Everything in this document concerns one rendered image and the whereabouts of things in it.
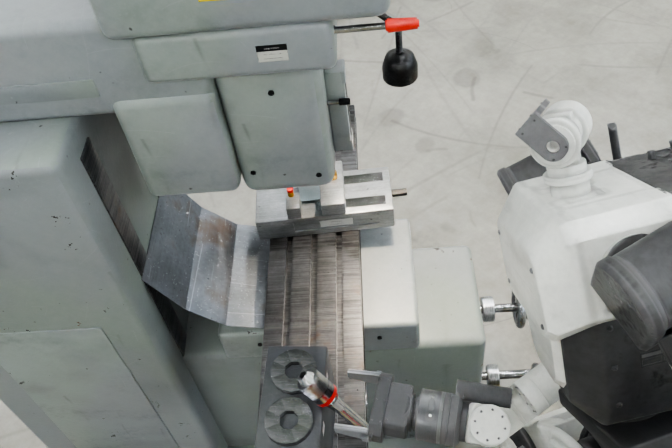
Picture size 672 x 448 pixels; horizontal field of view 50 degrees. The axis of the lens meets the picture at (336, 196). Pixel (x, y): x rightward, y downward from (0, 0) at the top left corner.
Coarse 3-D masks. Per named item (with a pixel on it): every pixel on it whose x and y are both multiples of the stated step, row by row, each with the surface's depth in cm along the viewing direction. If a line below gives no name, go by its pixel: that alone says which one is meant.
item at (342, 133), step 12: (324, 72) 135; (336, 72) 135; (336, 84) 137; (336, 96) 139; (336, 108) 141; (348, 108) 143; (336, 120) 144; (348, 120) 144; (336, 132) 146; (348, 132) 146; (336, 144) 149; (348, 144) 149
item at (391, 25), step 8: (360, 24) 117; (368, 24) 117; (376, 24) 117; (384, 24) 117; (392, 24) 116; (400, 24) 116; (408, 24) 116; (416, 24) 116; (336, 32) 118; (344, 32) 118
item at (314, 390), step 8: (312, 368) 131; (320, 376) 130; (312, 384) 128; (320, 384) 129; (328, 384) 131; (304, 392) 129; (312, 392) 129; (320, 392) 129; (328, 392) 130; (312, 400) 131; (320, 400) 130
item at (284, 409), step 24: (288, 360) 138; (312, 360) 138; (264, 384) 137; (288, 384) 135; (264, 408) 134; (288, 408) 132; (312, 408) 133; (264, 432) 131; (288, 432) 129; (312, 432) 130
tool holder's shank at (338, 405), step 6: (336, 396) 133; (336, 402) 132; (342, 402) 133; (330, 408) 132; (336, 408) 132; (342, 408) 133; (348, 408) 134; (342, 414) 133; (348, 414) 134; (354, 414) 135; (348, 420) 134; (354, 420) 134; (360, 420) 135; (360, 426) 135; (366, 426) 136
